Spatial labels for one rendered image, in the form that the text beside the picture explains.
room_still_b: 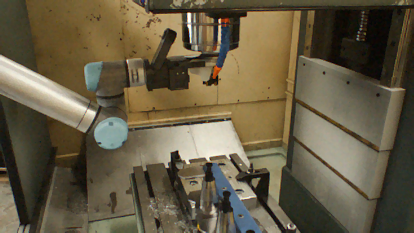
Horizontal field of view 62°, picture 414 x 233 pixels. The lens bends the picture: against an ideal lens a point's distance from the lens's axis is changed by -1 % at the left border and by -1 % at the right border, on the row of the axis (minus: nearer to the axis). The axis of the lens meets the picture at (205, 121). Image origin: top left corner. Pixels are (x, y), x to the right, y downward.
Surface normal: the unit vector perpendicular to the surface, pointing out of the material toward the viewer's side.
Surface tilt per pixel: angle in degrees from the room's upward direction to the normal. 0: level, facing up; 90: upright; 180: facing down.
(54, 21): 90
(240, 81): 90
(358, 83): 92
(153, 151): 25
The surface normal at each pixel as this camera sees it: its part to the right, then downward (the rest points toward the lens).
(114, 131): 0.23, 0.37
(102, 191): 0.11, -0.70
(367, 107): -0.96, 0.10
